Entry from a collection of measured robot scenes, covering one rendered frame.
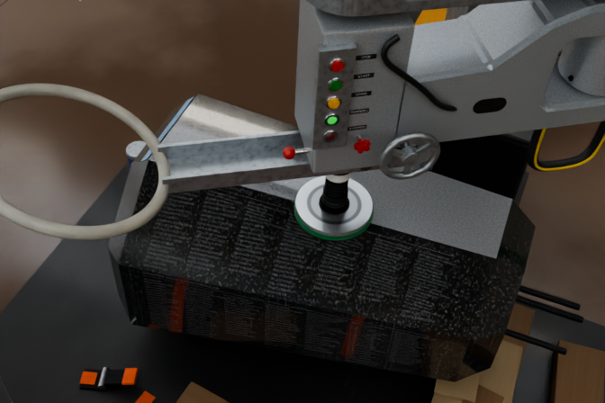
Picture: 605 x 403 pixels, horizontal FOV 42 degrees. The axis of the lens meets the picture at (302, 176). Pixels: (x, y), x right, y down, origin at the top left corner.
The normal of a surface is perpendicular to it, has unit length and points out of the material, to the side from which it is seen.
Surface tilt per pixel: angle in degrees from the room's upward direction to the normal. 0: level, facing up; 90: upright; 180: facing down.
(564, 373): 0
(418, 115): 90
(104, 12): 0
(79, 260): 0
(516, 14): 40
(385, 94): 90
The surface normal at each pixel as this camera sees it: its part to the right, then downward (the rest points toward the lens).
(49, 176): 0.04, -0.69
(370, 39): 0.22, 0.72
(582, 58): -0.73, 0.47
